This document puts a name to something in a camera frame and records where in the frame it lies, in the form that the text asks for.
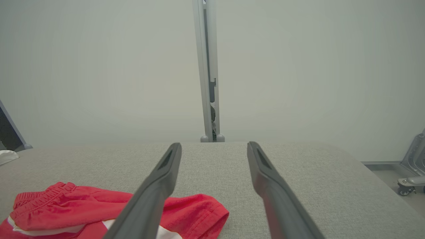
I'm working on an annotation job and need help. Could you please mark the grey partition joint post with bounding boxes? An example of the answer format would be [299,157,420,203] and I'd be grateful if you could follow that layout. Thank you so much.
[193,0,220,142]

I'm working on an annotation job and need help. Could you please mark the red shorts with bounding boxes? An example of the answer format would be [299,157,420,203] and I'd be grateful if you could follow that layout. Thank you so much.
[0,182,229,239]

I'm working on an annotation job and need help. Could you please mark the wheeled metal stand base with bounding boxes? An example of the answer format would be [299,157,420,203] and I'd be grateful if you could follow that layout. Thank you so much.
[397,128,425,196]

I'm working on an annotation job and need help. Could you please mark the red and white jersey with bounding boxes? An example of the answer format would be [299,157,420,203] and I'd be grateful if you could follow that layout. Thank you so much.
[0,150,20,166]

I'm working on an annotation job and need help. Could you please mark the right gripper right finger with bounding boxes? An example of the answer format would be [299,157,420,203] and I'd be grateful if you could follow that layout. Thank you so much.
[247,141,326,239]

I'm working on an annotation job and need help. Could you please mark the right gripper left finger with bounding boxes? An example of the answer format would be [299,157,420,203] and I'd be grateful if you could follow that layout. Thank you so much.
[103,143,182,239]

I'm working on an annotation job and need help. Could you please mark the grey partition base rail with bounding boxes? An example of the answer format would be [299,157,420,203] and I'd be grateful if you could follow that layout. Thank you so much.
[361,161,404,166]

